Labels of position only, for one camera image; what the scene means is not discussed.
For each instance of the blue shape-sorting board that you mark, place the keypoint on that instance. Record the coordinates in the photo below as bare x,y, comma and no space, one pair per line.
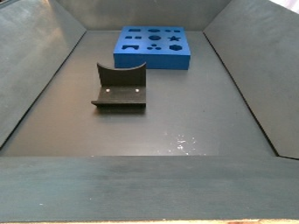
157,46

